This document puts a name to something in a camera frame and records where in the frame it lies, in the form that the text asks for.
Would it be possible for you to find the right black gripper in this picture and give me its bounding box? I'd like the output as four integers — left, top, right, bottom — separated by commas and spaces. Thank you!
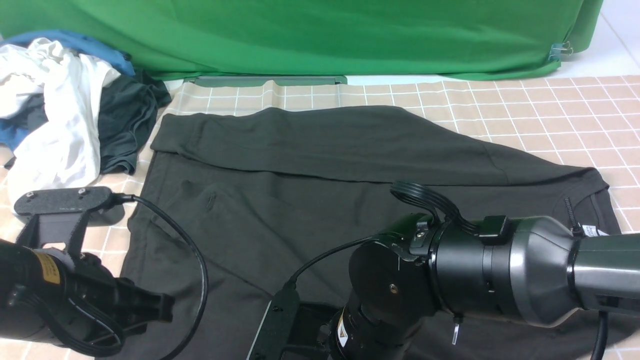
279, 302, 348, 360

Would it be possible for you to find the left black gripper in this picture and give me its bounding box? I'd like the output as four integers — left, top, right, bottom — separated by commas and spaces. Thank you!
14, 214, 176, 358

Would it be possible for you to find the dark gray long-sleeve top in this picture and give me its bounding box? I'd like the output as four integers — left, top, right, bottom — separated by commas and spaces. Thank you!
108, 105, 621, 360

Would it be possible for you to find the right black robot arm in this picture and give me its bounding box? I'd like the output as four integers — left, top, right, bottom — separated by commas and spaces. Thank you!
281, 213, 639, 360

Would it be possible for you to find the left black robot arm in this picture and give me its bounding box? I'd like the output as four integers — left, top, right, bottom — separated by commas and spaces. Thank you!
1, 212, 175, 358

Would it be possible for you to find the white crumpled garment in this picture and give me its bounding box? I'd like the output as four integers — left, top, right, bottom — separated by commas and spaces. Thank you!
1, 38, 121, 205

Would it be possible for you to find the dark teal crumpled garment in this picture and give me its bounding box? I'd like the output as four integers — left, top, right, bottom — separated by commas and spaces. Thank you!
0, 70, 172, 174

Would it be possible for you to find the blue crumpled garment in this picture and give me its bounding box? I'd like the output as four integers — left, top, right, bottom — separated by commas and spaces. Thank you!
1, 29, 135, 122

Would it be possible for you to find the green backdrop cloth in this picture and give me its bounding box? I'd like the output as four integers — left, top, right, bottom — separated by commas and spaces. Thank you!
1, 0, 602, 81

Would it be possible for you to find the beige checked tablecloth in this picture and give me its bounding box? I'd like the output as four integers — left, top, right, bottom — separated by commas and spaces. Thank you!
0, 75, 640, 360

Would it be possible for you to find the metal binder clip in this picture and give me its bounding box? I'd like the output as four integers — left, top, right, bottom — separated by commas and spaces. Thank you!
547, 41, 574, 62

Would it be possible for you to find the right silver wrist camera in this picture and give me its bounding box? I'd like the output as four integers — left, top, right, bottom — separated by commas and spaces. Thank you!
246, 285, 301, 360

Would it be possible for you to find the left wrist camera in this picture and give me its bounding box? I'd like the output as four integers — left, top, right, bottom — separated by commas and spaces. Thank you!
13, 186, 125, 227

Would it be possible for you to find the right black camera cable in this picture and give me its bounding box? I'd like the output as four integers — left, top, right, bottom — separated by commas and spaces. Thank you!
282, 182, 481, 360

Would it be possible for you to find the green plastic rail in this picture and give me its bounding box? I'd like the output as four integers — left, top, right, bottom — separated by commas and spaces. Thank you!
183, 75, 348, 88

